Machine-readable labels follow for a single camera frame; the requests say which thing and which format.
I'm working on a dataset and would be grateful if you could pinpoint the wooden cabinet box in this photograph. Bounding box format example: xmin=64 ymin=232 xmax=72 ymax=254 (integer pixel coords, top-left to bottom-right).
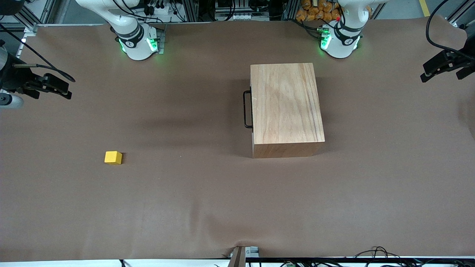
xmin=250 ymin=63 xmax=326 ymax=159

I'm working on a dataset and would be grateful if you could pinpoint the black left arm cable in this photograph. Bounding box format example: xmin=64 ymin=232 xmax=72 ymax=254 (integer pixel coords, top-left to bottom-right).
xmin=426 ymin=0 xmax=475 ymax=57

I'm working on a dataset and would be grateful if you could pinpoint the orange objects pile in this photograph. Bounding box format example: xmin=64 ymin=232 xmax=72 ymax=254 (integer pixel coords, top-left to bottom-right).
xmin=295 ymin=0 xmax=343 ymax=22

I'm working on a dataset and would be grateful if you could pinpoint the yellow block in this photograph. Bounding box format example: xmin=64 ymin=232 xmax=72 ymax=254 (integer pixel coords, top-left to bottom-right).
xmin=104 ymin=151 xmax=123 ymax=165

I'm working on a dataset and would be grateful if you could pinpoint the white power strip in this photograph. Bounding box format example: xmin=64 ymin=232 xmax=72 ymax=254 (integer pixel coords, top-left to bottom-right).
xmin=143 ymin=0 xmax=176 ymax=16

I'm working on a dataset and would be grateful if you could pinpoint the black cable bundle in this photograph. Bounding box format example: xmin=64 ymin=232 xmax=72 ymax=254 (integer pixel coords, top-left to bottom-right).
xmin=349 ymin=245 xmax=475 ymax=267

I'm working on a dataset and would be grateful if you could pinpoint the brown table cover sheet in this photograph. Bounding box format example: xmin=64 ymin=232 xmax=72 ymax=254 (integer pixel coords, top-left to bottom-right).
xmin=0 ymin=15 xmax=475 ymax=262

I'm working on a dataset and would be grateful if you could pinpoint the aluminium frame bracket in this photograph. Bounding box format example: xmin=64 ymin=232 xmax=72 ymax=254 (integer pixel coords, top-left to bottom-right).
xmin=227 ymin=245 xmax=260 ymax=267

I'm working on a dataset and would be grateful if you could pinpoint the wooden drawer with black handle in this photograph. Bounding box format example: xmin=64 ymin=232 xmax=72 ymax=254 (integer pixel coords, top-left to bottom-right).
xmin=243 ymin=90 xmax=254 ymax=129

